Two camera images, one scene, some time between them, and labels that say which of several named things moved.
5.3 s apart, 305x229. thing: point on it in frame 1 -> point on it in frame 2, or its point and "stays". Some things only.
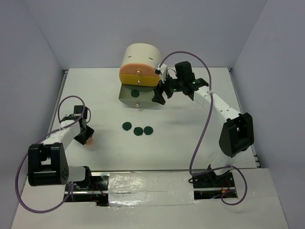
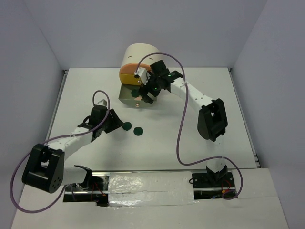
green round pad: x=135 y=93 stays
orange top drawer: x=138 y=69 stays
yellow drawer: x=141 y=79 stays
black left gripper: x=81 y=140 -> x=116 y=122
